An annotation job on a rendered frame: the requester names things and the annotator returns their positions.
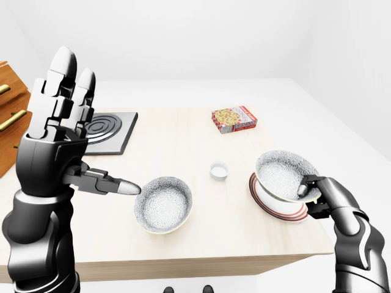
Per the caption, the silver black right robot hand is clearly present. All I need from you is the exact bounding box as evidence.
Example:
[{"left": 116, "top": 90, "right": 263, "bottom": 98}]
[{"left": 297, "top": 175, "right": 370, "bottom": 227}]

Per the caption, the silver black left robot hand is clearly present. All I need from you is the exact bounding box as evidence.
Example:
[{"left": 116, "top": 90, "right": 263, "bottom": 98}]
[{"left": 14, "top": 45, "right": 142, "bottom": 198}]

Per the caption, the patterned black white bowl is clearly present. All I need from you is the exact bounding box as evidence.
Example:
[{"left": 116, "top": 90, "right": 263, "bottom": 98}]
[
  {"left": 133, "top": 176, "right": 194, "bottom": 236},
  {"left": 254, "top": 150, "right": 323, "bottom": 204}
]

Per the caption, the white plate with red rings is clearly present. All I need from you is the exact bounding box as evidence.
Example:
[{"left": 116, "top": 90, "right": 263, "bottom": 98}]
[{"left": 248, "top": 172, "right": 310, "bottom": 223}]

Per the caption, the flat dark stove plate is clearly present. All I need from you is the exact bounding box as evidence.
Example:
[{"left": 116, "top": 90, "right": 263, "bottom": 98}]
[{"left": 81, "top": 112, "right": 139, "bottom": 156}]

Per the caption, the wooden cabinet drawer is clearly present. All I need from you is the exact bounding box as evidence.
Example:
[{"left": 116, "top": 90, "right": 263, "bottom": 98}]
[
  {"left": 0, "top": 123, "right": 28, "bottom": 179},
  {"left": 0, "top": 91, "right": 34, "bottom": 145},
  {"left": 0, "top": 65, "right": 31, "bottom": 106}
]

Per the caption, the wooden cabinet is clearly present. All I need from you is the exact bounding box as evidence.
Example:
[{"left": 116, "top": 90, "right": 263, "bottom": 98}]
[{"left": 0, "top": 60, "right": 34, "bottom": 179}]

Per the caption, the small white ramekin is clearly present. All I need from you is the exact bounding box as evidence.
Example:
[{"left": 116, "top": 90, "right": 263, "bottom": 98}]
[{"left": 209, "top": 161, "right": 230, "bottom": 181}]

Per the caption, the red printed cookie box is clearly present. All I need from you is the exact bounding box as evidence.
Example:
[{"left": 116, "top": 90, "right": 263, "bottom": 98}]
[{"left": 211, "top": 105, "right": 258, "bottom": 135}]

